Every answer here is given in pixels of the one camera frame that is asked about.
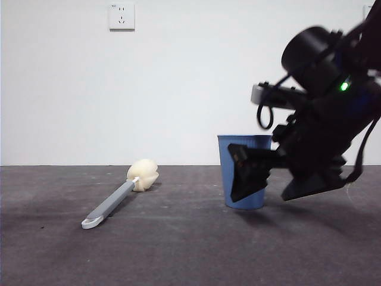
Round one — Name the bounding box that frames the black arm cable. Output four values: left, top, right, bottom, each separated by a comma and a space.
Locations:
342, 116, 381, 184

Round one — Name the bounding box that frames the blue ribbed plastic cup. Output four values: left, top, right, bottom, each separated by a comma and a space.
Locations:
217, 134, 273, 211

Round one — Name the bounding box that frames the grey-handled sponge cup brush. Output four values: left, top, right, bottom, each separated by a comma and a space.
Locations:
81, 158, 158, 230

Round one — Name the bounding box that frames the black camera cable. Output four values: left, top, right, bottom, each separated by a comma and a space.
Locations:
256, 73, 298, 130

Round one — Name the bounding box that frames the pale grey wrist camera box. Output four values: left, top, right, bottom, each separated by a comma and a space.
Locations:
251, 83, 307, 111

